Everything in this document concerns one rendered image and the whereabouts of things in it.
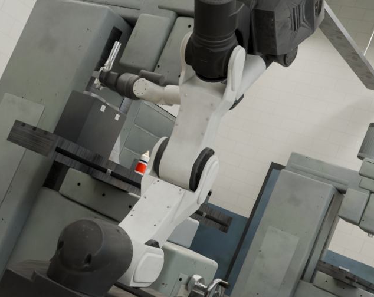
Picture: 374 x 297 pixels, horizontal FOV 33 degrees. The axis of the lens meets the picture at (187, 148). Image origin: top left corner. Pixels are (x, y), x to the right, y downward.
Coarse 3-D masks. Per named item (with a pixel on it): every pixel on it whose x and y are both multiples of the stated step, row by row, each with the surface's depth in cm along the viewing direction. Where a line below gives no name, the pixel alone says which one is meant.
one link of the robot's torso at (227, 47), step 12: (192, 36) 178; (192, 48) 178; (204, 48) 175; (216, 48) 174; (228, 48) 175; (192, 60) 180; (204, 60) 177; (216, 60) 176; (228, 60) 176; (204, 72) 181; (216, 72) 179
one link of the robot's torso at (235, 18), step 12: (204, 0) 164; (216, 0) 164; (228, 0) 165; (204, 12) 167; (216, 12) 166; (228, 12) 167; (240, 12) 172; (204, 24) 169; (216, 24) 168; (228, 24) 170; (240, 24) 175; (204, 36) 172; (216, 36) 171; (228, 36) 173; (240, 36) 186
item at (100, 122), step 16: (80, 96) 229; (96, 96) 230; (64, 112) 231; (80, 112) 227; (96, 112) 229; (112, 112) 236; (64, 128) 228; (80, 128) 225; (96, 128) 231; (112, 128) 239; (80, 144) 227; (96, 144) 234; (112, 144) 242
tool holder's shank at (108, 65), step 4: (116, 44) 236; (120, 44) 236; (116, 48) 235; (112, 52) 235; (116, 52) 236; (112, 56) 235; (108, 60) 235; (112, 60) 235; (104, 64) 235; (108, 64) 234; (112, 64) 235; (108, 68) 235
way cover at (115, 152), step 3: (117, 138) 297; (117, 141) 296; (117, 144) 296; (114, 147) 294; (117, 147) 296; (114, 150) 293; (117, 150) 295; (111, 153) 291; (114, 153) 293; (117, 153) 295; (111, 156) 290; (114, 156) 292; (117, 156) 294; (111, 159) 290; (114, 159) 292; (117, 159) 294; (117, 162) 293
